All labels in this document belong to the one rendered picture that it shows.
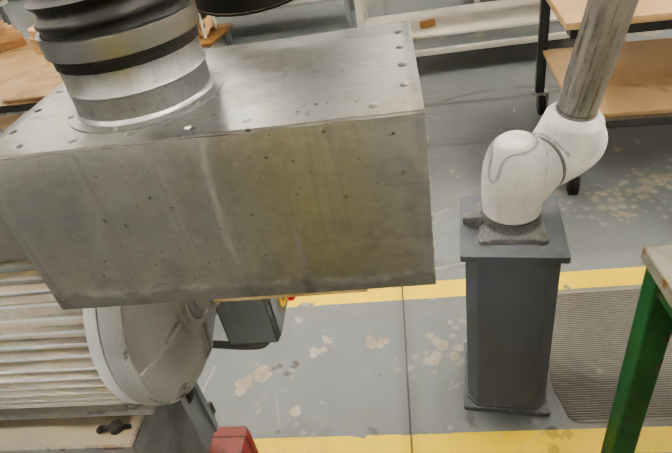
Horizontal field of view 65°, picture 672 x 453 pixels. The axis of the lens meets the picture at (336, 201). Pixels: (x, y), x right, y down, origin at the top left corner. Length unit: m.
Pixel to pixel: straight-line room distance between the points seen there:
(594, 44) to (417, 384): 1.28
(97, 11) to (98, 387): 0.41
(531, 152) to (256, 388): 1.35
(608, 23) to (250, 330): 0.99
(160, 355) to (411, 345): 1.63
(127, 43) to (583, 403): 1.87
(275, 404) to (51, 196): 1.74
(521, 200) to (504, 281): 0.25
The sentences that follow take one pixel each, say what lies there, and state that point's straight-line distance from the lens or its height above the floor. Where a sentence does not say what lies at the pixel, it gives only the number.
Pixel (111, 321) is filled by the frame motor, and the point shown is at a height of 1.32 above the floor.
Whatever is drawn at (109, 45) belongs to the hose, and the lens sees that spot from 0.36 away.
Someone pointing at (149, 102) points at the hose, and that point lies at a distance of 0.38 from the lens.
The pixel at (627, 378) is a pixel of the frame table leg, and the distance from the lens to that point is 1.39.
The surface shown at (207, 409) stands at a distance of 1.20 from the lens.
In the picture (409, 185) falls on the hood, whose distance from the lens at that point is 0.34.
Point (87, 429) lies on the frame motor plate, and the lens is 0.77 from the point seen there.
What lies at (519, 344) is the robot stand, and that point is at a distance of 1.72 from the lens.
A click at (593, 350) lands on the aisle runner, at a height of 0.00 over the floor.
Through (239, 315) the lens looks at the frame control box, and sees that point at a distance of 0.97.
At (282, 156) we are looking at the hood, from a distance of 0.33.
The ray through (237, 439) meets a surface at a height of 0.62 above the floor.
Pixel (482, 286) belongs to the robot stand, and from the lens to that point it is 1.54.
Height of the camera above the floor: 1.67
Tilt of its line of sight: 35 degrees down
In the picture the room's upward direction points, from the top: 11 degrees counter-clockwise
